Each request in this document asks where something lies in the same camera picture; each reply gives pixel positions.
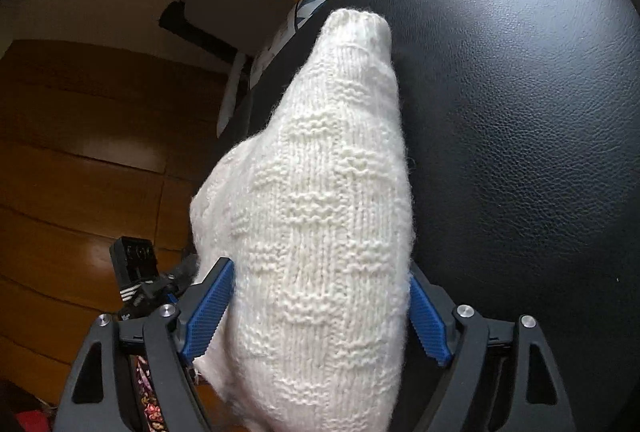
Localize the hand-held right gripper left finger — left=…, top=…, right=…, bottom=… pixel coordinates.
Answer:
left=54, top=256, right=236, bottom=432

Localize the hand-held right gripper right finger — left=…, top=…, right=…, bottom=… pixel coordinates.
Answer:
left=407, top=262, right=576, bottom=432

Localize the white knit sweater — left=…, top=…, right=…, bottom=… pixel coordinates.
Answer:
left=189, top=9, right=418, bottom=432

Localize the floral patterned cloth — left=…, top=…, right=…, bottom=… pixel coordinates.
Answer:
left=127, top=352, right=171, bottom=432

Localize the black leather bench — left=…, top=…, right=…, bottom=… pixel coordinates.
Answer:
left=215, top=0, right=640, bottom=432

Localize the geometric print cushion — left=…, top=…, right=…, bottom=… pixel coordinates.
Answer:
left=250, top=0, right=341, bottom=88

